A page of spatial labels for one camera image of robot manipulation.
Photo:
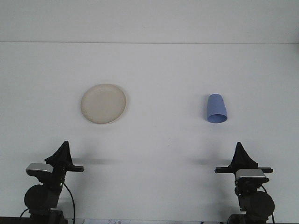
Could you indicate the pale round plate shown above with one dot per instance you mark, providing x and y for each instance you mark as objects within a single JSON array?
[{"x": 104, "y": 103}]

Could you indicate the pale blue cup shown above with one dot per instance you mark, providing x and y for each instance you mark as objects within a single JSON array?
[{"x": 216, "y": 106}]

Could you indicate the grey camera box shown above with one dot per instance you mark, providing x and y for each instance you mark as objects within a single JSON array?
[
  {"x": 251, "y": 174},
  {"x": 38, "y": 168}
]

